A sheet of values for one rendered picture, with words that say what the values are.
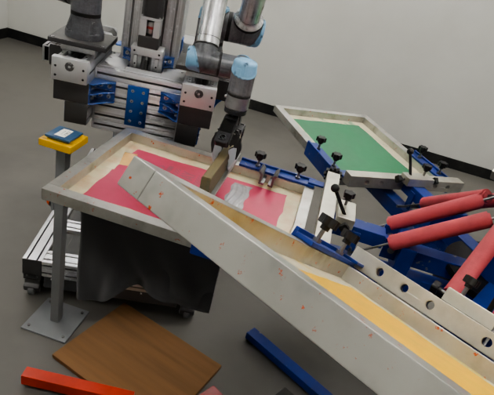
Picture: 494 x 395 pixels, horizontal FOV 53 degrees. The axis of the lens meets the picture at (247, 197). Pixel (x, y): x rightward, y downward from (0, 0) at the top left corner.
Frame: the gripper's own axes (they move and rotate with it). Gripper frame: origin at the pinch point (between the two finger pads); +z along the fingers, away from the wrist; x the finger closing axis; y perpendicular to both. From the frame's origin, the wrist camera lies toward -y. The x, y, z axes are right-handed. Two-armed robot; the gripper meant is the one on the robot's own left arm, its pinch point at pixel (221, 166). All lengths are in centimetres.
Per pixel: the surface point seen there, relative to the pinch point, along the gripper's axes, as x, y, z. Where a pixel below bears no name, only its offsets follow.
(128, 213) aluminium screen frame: 19.2, -27.9, 10.2
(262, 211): -16.9, 2.9, 13.7
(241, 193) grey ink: -7.2, 10.5, 13.3
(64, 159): 62, 10, 22
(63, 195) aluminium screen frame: 39.2, -29.3, 10.2
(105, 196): 31.4, -17.8, 13.7
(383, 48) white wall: -64, 380, 11
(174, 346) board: 7, 19, 107
